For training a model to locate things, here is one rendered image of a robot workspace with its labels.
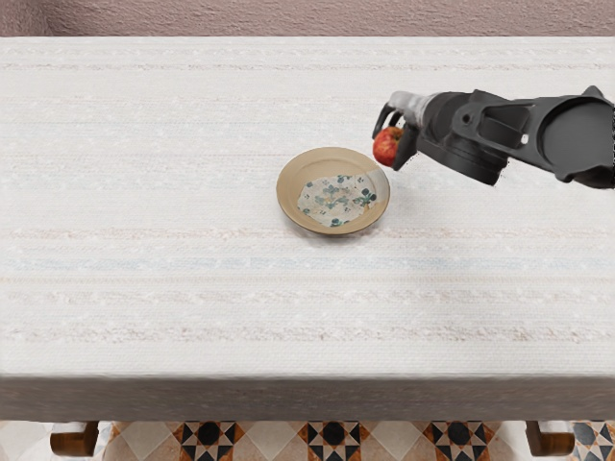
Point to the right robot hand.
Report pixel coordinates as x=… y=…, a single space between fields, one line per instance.
x=409 y=106

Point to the red apple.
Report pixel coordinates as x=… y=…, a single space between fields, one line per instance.
x=385 y=147

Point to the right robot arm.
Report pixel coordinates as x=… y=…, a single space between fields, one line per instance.
x=528 y=139

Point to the tan plate with floral pattern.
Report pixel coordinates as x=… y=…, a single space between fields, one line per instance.
x=333 y=191

